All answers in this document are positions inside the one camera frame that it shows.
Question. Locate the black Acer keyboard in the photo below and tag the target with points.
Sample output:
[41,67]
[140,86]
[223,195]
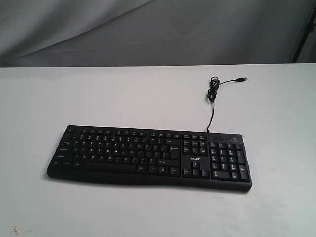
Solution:
[130,156]

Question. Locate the black stand pole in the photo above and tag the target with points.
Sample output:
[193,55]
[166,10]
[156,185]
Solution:
[309,28]

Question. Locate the grey fabric backdrop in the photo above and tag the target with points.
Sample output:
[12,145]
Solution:
[57,33]

